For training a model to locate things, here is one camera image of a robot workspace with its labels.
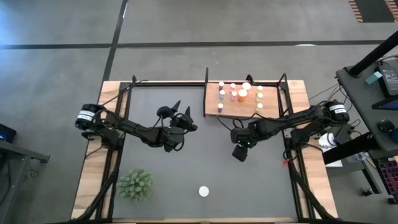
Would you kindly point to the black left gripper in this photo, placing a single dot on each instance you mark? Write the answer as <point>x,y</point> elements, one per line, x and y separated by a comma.
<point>182,123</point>

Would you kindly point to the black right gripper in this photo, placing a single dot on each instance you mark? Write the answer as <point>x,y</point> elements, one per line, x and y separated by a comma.
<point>242,137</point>

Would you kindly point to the slim dark red pill bottle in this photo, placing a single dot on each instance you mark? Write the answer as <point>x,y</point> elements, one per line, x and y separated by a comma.
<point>220,106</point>

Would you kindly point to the slim blue pill bottle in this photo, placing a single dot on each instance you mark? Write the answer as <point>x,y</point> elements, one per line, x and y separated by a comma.
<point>222,93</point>

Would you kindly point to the small blue bottle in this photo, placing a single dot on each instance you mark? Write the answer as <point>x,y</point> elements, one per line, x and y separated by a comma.
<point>221,84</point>

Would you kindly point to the tall orange pill bottle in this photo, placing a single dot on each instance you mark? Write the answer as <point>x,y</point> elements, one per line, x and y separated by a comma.
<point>204,191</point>

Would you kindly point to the slim pale green pill bottle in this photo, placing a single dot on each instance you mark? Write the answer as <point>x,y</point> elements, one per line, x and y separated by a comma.
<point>260,106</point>

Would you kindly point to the slim pink pill bottle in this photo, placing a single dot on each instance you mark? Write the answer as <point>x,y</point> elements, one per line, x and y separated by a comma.
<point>233,86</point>
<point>234,94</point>

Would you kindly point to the short orange pill bottle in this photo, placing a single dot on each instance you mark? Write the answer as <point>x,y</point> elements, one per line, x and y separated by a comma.
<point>242,93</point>
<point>246,86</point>

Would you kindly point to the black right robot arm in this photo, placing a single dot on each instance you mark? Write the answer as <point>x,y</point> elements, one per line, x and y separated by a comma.
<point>295,119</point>

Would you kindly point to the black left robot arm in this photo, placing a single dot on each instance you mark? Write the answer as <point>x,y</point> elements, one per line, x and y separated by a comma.
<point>130,127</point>

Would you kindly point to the wooden shelf board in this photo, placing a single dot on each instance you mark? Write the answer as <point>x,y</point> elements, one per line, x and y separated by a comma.
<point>239,109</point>

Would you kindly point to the white paper sheet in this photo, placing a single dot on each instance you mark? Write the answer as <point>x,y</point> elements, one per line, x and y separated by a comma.
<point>326,147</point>

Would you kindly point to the green artificial potted plant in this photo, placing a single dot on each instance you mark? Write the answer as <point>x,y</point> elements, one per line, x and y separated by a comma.
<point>136,185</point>

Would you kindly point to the black desk crossbeam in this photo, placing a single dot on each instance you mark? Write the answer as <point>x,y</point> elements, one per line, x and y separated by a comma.
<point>348,151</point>

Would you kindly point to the clear plastic water bottle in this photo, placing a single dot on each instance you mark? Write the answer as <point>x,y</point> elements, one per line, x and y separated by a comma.
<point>357,157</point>

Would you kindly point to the dark grey side desk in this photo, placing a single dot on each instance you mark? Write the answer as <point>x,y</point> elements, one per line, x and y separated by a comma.
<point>363,102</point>

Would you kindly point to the black computer mouse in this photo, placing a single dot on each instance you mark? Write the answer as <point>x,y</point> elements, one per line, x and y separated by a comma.
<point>386,125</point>

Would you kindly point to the backlit keyboard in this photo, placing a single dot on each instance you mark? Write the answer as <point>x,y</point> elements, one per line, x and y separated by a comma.
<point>390,175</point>

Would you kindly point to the small teal box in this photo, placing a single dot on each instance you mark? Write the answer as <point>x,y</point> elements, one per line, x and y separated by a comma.
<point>373,77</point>

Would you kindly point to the black tablet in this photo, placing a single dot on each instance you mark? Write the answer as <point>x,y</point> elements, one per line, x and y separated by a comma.
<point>388,105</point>

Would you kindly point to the black slanted pole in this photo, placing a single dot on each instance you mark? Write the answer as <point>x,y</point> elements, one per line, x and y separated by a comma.
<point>373,56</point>

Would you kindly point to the black labelled box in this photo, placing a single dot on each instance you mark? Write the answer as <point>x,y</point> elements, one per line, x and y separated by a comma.
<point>390,79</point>

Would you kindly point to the grey desk with black legs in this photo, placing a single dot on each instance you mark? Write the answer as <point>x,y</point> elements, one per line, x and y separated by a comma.
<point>18,152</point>

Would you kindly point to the black device with blue light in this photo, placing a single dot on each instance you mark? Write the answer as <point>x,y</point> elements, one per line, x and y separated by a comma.
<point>7,133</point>

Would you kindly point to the orange striped floor mat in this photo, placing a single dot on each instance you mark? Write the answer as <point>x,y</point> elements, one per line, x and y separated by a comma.
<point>373,11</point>

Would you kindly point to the black metal rig frame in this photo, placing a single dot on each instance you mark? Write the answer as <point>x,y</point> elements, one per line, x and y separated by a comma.
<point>171,83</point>

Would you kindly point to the black shelf end frame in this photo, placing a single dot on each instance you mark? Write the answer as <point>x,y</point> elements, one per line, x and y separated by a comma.
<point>206,93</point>
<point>279,99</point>

